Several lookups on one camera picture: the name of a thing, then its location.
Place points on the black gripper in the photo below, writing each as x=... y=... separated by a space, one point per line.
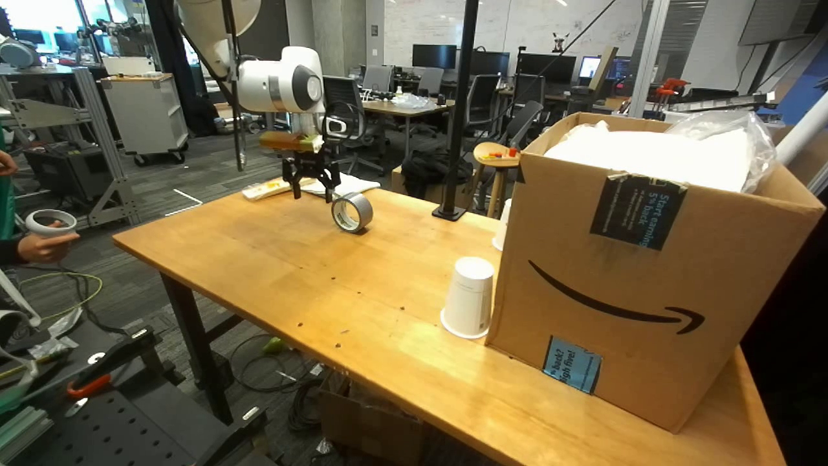
x=310 y=167

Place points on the grey masking tape roll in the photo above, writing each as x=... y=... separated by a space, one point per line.
x=350 y=214

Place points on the white round controller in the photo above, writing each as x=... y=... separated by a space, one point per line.
x=49 y=221

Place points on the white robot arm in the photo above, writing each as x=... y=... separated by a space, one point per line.
x=275 y=81

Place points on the person's hand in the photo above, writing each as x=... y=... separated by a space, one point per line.
x=48 y=247

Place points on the black vertical pole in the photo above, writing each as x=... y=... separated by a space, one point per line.
x=457 y=111

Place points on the round wooden stool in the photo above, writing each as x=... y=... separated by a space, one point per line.
x=496 y=157

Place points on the white paper cup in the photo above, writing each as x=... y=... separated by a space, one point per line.
x=469 y=299

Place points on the black table leg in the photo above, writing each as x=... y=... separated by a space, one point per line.
x=197 y=344

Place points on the small open cardboard box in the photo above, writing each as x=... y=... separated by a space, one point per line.
x=372 y=428

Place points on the clear plastic packing bag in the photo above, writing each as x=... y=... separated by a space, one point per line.
x=663 y=150

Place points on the large cardboard shipping box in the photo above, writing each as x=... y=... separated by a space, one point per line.
x=656 y=292

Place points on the wooden wrist mount plate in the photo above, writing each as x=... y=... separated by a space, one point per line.
x=288 y=142

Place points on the grey metal shelf frame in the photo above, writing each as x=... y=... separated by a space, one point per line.
x=86 y=138

